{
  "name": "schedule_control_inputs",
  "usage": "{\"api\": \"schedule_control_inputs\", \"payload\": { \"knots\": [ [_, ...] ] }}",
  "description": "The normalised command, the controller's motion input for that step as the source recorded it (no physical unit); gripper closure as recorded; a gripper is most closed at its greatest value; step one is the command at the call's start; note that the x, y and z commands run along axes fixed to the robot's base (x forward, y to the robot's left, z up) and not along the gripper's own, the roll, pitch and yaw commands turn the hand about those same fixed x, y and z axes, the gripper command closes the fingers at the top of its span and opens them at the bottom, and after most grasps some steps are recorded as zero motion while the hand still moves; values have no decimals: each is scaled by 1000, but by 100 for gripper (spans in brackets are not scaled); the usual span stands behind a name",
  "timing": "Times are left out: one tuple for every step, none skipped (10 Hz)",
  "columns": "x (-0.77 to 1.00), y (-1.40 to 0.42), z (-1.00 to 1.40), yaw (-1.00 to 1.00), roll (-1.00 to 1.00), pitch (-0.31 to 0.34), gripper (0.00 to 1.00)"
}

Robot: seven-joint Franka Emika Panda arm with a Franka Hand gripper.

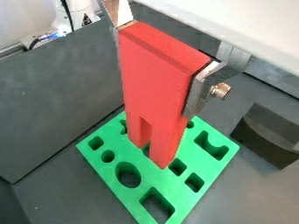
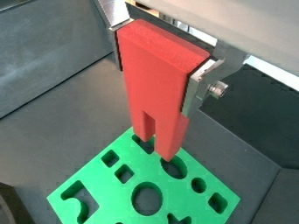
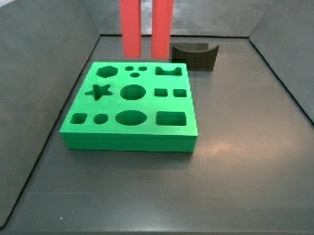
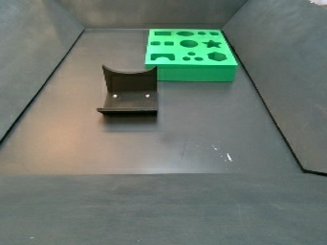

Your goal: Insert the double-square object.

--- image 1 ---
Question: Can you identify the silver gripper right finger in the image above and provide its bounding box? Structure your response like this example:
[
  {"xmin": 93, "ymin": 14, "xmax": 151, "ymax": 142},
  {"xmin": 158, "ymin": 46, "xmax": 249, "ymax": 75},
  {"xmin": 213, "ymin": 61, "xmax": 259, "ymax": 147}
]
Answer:
[{"xmin": 182, "ymin": 41, "xmax": 254, "ymax": 120}]

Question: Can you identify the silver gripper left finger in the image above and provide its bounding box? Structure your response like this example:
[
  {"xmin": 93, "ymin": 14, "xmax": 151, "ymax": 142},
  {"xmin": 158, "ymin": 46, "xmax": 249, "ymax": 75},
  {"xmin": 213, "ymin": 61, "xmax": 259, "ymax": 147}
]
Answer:
[{"xmin": 102, "ymin": 0, "xmax": 135, "ymax": 29}]

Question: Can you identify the red double-square peg block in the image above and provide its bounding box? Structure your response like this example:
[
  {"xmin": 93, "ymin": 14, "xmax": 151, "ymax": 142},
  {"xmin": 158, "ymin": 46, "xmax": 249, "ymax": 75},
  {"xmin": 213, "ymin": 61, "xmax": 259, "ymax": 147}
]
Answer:
[{"xmin": 118, "ymin": 22, "xmax": 211, "ymax": 168}]

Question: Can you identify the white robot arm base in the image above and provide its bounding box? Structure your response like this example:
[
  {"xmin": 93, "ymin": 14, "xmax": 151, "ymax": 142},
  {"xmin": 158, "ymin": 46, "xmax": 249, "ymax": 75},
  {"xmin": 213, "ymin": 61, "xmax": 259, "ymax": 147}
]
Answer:
[{"xmin": 52, "ymin": 0, "xmax": 99, "ymax": 33}]

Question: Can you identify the black block holder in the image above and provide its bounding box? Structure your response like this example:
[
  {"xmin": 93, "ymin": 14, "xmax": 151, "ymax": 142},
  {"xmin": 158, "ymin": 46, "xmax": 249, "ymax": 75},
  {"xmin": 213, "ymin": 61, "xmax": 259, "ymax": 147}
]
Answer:
[{"xmin": 230, "ymin": 103, "xmax": 299, "ymax": 169}]

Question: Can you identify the dark grey upright panel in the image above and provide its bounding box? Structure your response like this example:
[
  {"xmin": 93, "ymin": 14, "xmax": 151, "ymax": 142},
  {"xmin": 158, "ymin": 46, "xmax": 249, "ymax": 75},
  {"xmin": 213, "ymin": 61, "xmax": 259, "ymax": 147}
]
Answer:
[{"xmin": 0, "ymin": 20, "xmax": 123, "ymax": 183}]

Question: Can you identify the green shape-sorting board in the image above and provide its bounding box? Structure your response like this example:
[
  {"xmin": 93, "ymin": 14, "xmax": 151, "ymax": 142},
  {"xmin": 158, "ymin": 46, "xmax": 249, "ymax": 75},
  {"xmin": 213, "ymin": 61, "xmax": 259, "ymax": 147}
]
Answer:
[{"xmin": 78, "ymin": 114, "xmax": 239, "ymax": 224}]

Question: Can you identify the aluminium rail with cable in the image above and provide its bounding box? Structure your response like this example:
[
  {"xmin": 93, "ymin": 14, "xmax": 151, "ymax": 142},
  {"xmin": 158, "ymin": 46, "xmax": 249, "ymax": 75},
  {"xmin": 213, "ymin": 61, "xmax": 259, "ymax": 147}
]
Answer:
[{"xmin": 0, "ymin": 30, "xmax": 67, "ymax": 60}]

